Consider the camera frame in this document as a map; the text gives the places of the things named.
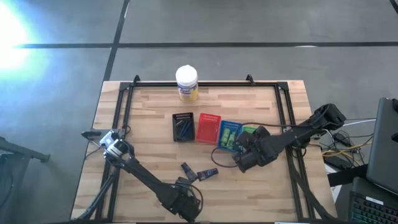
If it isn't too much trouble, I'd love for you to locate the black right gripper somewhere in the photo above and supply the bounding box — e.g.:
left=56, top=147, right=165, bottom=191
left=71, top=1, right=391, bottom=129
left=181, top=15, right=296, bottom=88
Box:
left=232, top=125, right=280, bottom=174

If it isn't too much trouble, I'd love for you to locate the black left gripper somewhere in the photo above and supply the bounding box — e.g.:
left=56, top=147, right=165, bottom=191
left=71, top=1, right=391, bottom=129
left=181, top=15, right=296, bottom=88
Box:
left=167, top=185, right=203, bottom=223

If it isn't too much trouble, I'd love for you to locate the green plastic basket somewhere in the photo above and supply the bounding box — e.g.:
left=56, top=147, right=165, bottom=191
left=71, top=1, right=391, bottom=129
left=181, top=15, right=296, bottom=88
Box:
left=241, top=124, right=259, bottom=135

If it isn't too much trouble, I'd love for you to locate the blue plastic basket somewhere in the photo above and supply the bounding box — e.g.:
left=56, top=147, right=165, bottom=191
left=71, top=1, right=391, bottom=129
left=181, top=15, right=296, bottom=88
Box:
left=217, top=120, right=244, bottom=153

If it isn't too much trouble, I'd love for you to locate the red plastic basket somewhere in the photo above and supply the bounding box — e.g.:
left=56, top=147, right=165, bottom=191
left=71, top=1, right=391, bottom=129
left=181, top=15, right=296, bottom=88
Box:
left=195, top=112, right=223, bottom=145

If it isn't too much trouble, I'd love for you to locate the black plastic basket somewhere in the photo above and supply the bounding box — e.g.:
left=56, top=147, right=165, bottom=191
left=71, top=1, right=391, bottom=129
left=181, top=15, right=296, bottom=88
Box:
left=171, top=111, right=197, bottom=143

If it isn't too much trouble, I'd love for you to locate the black power adapter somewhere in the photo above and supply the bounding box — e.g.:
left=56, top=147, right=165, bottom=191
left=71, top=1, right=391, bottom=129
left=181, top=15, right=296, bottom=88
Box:
left=322, top=154, right=346, bottom=171

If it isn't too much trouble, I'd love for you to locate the black power brick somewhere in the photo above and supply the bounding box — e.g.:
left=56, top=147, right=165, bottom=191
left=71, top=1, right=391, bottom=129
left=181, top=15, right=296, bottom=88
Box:
left=331, top=131, right=352, bottom=147

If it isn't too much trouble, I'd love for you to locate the white-lidded yellow wipes canister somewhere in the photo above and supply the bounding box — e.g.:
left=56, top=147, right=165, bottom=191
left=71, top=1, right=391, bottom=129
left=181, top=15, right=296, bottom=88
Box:
left=175, top=64, right=199, bottom=104

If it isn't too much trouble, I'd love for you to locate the grey laptop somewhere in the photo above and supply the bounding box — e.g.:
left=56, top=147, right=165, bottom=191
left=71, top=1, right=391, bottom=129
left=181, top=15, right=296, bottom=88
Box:
left=366, top=97, right=398, bottom=196

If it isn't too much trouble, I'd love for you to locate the black backlit keyboard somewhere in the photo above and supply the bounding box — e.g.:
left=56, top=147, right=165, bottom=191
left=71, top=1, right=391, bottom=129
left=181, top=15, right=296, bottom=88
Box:
left=347, top=190, right=398, bottom=224

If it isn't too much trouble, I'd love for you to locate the black metal stand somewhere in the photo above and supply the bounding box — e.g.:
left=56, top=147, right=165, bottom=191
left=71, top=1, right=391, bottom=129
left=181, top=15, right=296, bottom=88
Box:
left=0, top=135, right=51, bottom=164

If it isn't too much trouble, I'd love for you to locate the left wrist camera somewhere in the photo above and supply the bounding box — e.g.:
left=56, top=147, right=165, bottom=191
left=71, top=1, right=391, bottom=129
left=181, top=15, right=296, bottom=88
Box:
left=175, top=176, right=193, bottom=189

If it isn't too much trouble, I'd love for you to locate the yellow cable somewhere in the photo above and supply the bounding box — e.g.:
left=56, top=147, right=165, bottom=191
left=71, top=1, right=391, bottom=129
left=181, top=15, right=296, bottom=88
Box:
left=322, top=141, right=373, bottom=157

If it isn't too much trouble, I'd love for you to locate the black aluminium table frame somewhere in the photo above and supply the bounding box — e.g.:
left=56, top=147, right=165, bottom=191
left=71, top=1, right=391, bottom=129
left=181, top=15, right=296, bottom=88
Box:
left=70, top=81, right=338, bottom=222

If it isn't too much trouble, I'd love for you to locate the black strap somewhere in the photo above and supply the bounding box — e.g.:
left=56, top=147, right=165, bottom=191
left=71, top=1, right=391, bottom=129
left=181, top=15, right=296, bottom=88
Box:
left=327, top=164, right=369, bottom=188

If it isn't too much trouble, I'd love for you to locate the white cable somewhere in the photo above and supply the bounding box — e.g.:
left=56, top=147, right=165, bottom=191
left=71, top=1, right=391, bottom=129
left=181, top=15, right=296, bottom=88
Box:
left=324, top=118, right=377, bottom=131

